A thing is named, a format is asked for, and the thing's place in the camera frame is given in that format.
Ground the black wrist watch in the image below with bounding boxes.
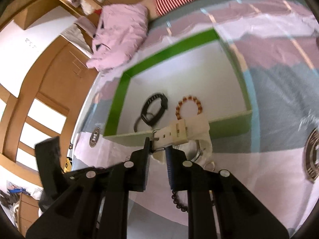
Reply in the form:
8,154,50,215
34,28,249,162
140,93,168,127

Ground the white wrist watch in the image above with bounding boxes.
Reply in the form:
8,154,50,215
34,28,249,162
151,114,213,166

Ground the wooden wardrobe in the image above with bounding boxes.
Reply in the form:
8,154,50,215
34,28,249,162
0,0,120,237

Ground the green cardboard box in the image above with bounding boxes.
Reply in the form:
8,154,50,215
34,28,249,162
103,29,252,146

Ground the black gold bead bracelet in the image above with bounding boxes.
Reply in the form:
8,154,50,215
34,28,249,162
170,190,189,213

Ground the brown bead bracelet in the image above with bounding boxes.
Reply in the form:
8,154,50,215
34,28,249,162
175,94,203,120

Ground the pink folded blanket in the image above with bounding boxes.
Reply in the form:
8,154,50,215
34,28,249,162
87,4,148,71

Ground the patterned bed sheet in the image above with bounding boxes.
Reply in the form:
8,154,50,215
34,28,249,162
72,0,319,239

